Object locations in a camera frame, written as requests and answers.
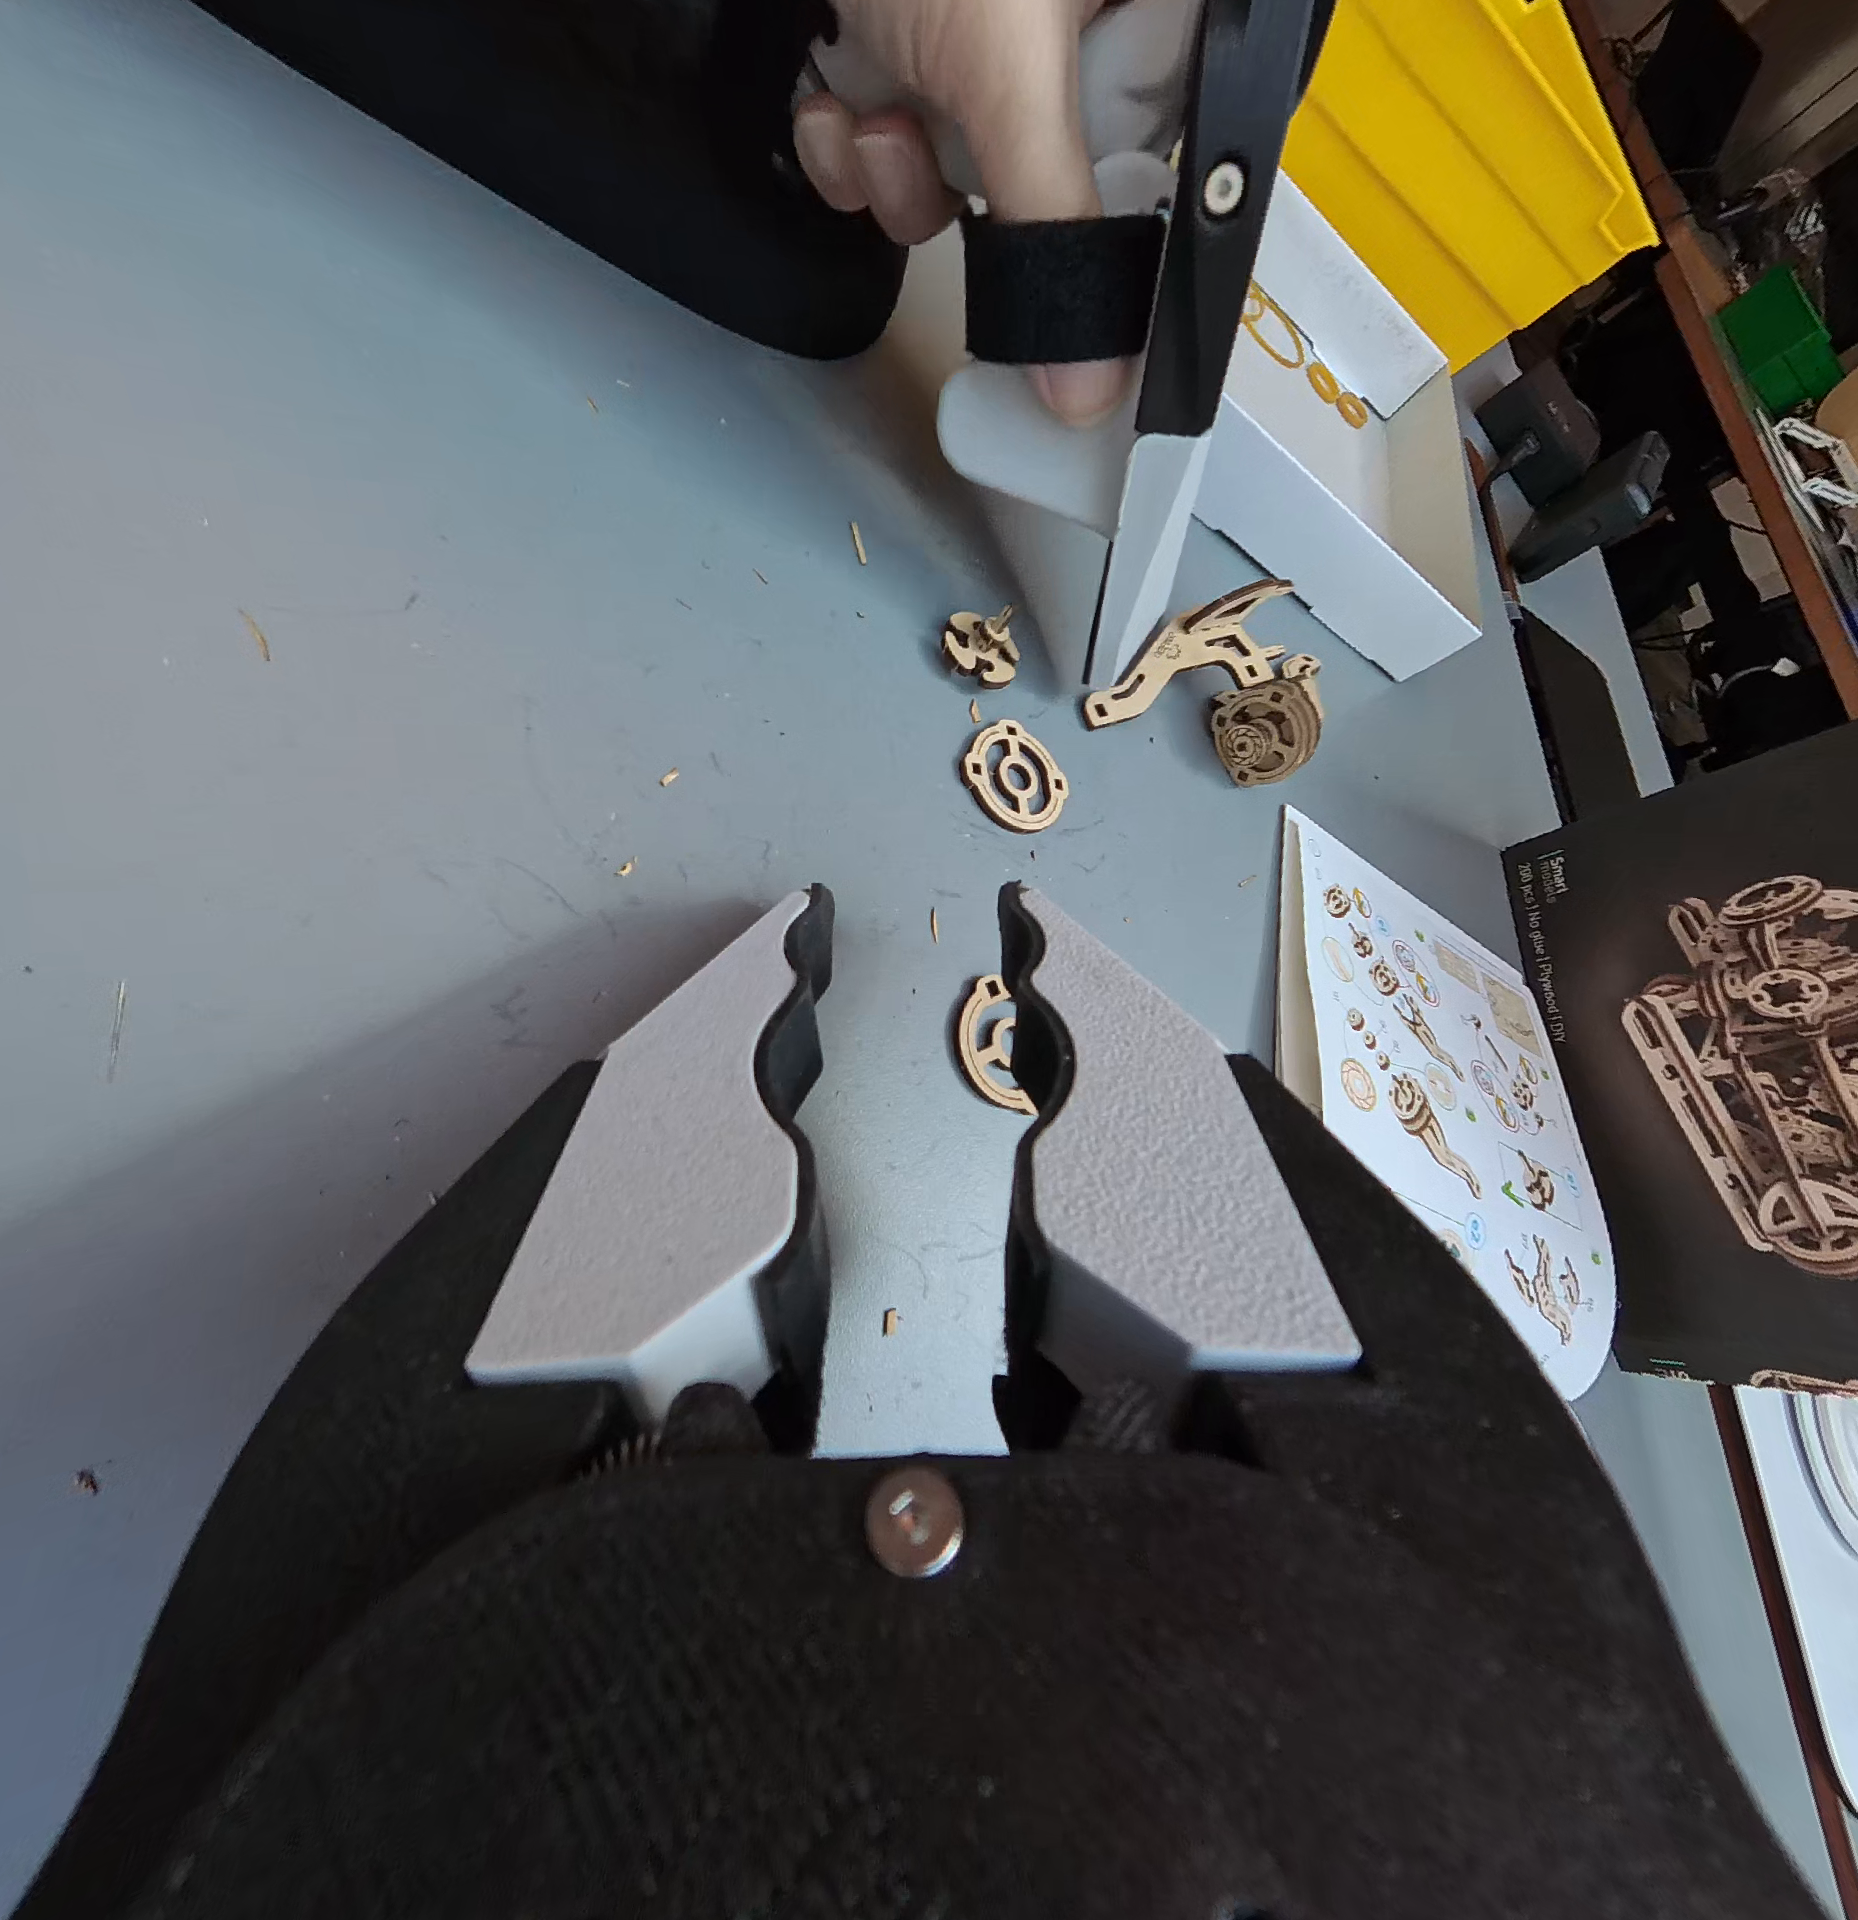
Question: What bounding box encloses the wooden ring disc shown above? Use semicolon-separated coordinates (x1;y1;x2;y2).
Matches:
954;977;1049;1120
960;720;1073;834

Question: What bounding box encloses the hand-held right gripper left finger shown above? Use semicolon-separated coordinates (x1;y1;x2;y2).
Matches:
465;885;837;1454

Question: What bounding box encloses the yellow plastic bin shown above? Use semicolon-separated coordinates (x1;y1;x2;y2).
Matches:
1278;0;1669;377

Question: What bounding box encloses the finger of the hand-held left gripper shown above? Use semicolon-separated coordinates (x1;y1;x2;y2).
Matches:
1086;427;1215;690
935;366;1140;672

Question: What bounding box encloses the round wooden hub assembly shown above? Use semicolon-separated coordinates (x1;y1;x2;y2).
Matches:
1208;656;1327;791

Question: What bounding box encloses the green plastic box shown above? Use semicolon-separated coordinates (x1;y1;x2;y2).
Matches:
1712;261;1850;427

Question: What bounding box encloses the open instruction booklet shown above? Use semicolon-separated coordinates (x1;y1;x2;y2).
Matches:
1274;804;1620;1405

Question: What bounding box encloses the large tan rubber band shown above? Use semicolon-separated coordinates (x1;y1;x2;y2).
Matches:
1241;283;1327;377

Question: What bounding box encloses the black flat case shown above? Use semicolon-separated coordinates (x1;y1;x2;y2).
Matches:
1514;609;1680;819

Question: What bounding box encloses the black product box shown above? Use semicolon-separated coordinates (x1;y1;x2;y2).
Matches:
1502;758;1858;1405

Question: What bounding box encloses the black quilted cushion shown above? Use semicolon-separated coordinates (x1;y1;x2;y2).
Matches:
195;0;913;362

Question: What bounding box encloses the brown wooden shelf board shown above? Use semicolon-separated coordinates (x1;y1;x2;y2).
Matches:
1559;0;1858;722

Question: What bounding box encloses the small wooden cross wheel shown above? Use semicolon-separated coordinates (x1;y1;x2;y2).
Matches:
942;603;1022;692

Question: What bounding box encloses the dark grey device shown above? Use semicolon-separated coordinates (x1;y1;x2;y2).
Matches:
1506;432;1676;584

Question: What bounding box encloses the person's left hand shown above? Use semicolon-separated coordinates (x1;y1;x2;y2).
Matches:
792;0;1177;428

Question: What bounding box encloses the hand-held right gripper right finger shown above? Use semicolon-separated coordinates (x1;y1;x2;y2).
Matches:
995;883;1366;1454

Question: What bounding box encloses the wooden arm part with logo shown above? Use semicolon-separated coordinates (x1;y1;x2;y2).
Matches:
1081;609;1290;736

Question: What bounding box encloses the white cardboard box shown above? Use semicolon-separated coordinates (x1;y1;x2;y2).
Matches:
1154;164;1485;686

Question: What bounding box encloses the black box device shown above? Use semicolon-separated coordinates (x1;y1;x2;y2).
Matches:
1473;375;1604;508

